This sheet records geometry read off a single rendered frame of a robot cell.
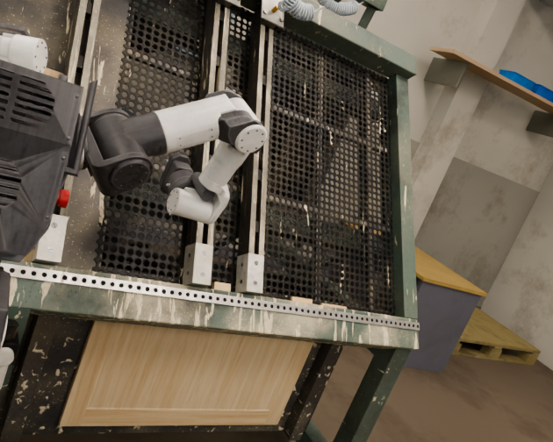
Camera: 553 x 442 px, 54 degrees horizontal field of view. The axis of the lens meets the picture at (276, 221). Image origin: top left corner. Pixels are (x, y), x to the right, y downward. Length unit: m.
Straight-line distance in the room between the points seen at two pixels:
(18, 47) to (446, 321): 3.74
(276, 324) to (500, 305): 5.15
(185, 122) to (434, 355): 3.61
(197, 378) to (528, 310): 4.93
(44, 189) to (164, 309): 0.76
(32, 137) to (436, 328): 3.74
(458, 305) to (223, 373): 2.57
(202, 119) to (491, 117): 5.03
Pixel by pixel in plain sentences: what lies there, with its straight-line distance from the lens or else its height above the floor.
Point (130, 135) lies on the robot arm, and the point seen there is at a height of 1.35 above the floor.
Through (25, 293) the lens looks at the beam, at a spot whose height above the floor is 0.84.
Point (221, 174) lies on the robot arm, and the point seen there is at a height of 1.30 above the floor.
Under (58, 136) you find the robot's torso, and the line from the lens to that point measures 0.94.
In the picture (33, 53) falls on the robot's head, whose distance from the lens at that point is 1.12.
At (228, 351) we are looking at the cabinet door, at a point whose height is 0.58.
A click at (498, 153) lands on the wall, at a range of 6.20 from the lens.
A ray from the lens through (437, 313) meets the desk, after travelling 4.27.
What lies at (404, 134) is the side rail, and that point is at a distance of 2.50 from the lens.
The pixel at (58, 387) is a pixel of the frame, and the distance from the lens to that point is 2.00.
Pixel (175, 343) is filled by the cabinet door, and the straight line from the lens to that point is 1.99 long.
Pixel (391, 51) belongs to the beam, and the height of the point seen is 1.88.
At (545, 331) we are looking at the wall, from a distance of 6.43.
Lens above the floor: 1.53
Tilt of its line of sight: 12 degrees down
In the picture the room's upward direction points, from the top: 22 degrees clockwise
